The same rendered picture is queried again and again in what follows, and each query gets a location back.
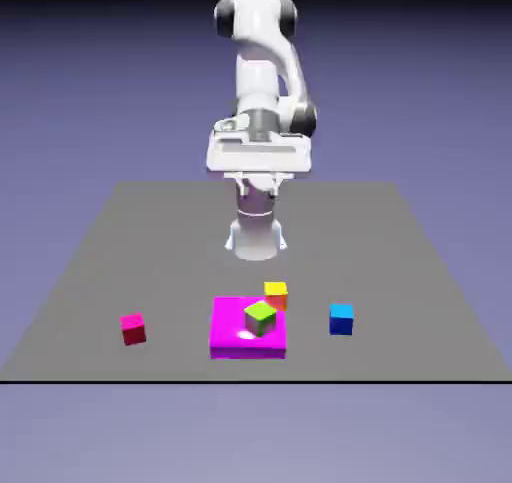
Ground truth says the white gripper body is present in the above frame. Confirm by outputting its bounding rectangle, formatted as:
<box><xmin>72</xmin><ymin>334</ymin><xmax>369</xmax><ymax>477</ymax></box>
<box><xmin>205</xmin><ymin>130</ymin><xmax>313</xmax><ymax>182</ymax></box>

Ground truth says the small yellow cube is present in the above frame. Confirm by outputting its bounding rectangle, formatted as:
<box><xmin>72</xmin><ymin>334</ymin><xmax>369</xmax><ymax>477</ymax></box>
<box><xmin>263</xmin><ymin>281</ymin><xmax>289</xmax><ymax>313</ymax></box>

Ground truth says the small green cube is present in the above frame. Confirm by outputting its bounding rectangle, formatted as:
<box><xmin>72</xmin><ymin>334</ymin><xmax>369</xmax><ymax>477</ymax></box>
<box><xmin>243</xmin><ymin>300</ymin><xmax>278</xmax><ymax>338</ymax></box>

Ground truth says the small blue cube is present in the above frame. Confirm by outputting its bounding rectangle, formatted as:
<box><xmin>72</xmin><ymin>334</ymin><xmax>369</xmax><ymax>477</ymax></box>
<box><xmin>328</xmin><ymin>303</ymin><xmax>355</xmax><ymax>337</ymax></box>

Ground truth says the small red cube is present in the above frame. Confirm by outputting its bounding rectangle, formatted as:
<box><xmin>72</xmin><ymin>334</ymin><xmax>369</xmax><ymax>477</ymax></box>
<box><xmin>119</xmin><ymin>312</ymin><xmax>148</xmax><ymax>347</ymax></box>

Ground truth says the large magenta box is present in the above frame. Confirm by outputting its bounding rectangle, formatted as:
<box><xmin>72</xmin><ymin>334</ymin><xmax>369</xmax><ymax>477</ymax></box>
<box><xmin>208</xmin><ymin>295</ymin><xmax>288</xmax><ymax>361</ymax></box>

